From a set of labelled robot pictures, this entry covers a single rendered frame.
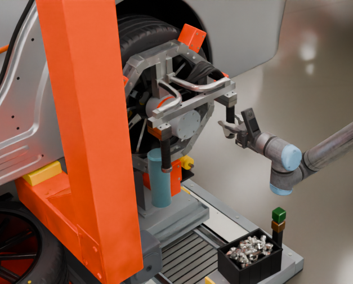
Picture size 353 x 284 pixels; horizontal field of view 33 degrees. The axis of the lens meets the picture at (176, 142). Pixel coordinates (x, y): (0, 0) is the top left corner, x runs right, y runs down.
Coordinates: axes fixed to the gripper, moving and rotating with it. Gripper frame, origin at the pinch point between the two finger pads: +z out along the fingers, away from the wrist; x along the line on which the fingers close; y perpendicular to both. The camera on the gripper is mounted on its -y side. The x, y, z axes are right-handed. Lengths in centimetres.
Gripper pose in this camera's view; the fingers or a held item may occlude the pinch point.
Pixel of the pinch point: (226, 117)
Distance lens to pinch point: 246.8
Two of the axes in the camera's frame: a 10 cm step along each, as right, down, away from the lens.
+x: 7.7, -3.9, 5.1
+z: -6.4, -4.1, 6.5
